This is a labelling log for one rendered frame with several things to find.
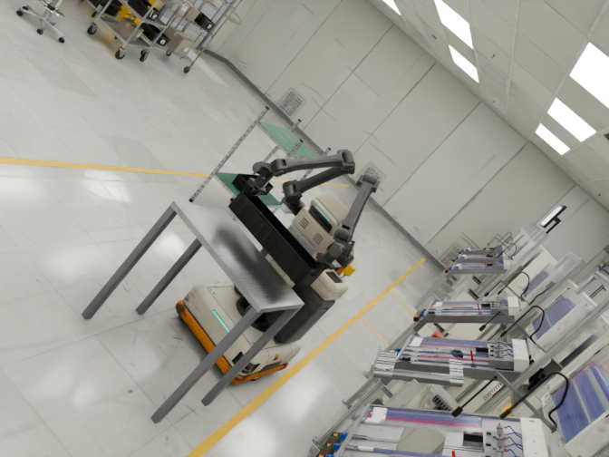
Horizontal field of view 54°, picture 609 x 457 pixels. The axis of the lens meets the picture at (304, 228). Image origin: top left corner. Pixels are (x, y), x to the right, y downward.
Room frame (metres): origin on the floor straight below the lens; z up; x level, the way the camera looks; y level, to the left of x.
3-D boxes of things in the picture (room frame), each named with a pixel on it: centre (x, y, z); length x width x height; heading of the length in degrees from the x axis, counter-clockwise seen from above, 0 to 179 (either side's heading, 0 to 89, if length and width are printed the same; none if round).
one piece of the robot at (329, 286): (3.57, -0.16, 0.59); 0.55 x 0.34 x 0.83; 69
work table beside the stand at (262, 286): (2.76, 0.15, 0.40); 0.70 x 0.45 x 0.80; 69
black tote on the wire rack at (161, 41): (8.37, 3.46, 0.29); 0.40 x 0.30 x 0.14; 169
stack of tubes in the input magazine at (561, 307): (3.55, -1.50, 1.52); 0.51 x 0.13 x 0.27; 169
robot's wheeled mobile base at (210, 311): (3.48, -0.13, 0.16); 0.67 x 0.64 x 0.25; 159
